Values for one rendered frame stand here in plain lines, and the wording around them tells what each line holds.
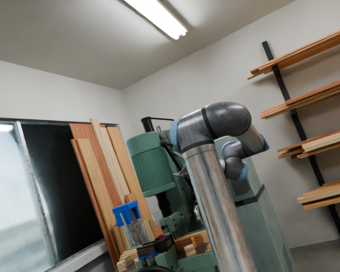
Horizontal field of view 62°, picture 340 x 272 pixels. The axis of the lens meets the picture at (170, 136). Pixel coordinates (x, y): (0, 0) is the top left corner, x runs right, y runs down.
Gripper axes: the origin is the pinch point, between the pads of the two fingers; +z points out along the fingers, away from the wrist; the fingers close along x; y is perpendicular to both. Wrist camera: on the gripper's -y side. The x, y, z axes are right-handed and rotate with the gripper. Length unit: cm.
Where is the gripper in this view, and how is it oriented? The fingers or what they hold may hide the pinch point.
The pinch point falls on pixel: (171, 163)
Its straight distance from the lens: 137.4
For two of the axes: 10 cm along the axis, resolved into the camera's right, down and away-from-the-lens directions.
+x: -0.1, 6.5, -7.6
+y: 2.1, -7.4, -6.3
